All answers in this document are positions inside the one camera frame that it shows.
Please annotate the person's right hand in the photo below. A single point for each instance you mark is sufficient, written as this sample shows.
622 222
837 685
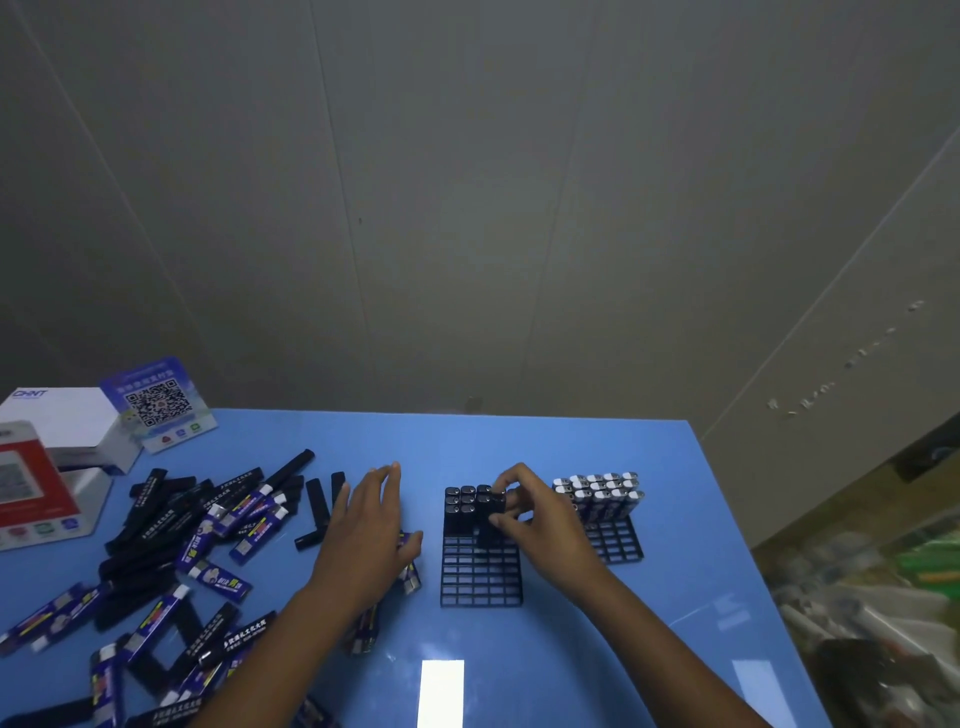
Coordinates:
551 540

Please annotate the person's left hand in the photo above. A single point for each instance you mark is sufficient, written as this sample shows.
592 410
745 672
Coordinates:
360 547

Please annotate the black grid tray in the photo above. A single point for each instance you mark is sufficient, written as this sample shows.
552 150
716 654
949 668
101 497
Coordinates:
615 544
480 577

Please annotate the row of blue lighters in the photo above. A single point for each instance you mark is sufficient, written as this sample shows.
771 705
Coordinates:
600 499

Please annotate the black slim lighter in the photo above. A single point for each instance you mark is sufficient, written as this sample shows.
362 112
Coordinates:
487 529

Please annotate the row of black lighters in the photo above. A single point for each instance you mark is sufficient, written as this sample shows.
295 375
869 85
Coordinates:
461 510

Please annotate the pile of mixed lighters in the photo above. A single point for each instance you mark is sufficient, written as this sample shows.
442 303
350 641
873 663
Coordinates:
150 510

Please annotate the person's right forearm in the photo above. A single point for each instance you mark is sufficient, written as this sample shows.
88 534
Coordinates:
675 667

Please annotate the person's left forearm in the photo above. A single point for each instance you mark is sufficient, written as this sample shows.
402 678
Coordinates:
277 667

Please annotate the blue code sign stand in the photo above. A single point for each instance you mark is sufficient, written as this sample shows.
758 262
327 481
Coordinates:
157 401

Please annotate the white cardboard box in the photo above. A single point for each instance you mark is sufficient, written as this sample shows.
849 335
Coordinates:
67 416

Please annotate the crumpled clear plastic bags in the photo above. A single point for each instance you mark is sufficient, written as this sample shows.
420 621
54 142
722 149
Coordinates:
870 622

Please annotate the red code sign stand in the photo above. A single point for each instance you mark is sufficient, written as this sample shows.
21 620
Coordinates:
30 480

